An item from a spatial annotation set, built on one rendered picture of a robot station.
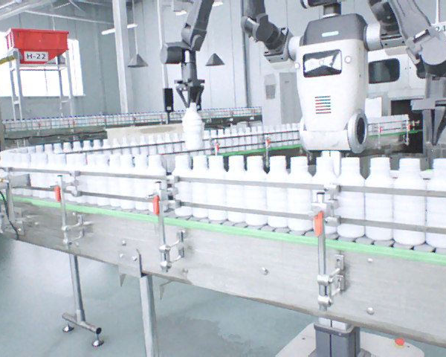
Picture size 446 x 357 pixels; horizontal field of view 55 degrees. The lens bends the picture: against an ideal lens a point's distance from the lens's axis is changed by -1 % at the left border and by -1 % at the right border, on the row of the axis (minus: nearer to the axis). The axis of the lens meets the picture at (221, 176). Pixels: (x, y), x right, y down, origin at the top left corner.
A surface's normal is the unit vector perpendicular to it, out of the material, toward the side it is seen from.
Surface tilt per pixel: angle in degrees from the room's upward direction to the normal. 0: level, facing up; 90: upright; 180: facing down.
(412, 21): 97
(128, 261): 90
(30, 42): 90
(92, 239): 90
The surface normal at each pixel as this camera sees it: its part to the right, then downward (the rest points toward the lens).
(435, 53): -0.51, -0.20
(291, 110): 0.55, 0.09
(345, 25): -0.60, 0.15
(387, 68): -0.82, 0.13
